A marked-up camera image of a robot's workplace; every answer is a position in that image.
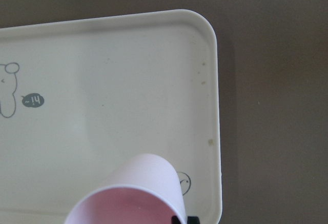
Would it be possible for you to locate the cream rectangular tray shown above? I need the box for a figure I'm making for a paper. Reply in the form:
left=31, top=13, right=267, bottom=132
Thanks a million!
left=1, top=9, right=222, bottom=223

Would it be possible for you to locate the pink cup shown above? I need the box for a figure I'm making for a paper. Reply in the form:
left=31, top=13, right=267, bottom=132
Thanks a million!
left=65, top=154, right=188, bottom=223

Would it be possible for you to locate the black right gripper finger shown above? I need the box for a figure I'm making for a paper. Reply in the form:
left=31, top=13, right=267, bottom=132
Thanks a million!
left=187, top=216, right=200, bottom=224

